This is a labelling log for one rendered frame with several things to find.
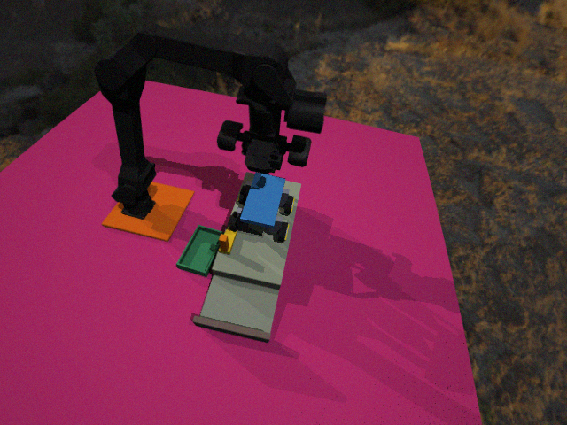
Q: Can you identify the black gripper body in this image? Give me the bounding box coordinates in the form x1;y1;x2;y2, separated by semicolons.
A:
217;120;311;167

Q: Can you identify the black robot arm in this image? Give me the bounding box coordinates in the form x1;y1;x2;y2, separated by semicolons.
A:
94;23;327;220

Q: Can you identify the grey ramp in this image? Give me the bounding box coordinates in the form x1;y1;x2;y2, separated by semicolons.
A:
192;181;301;343

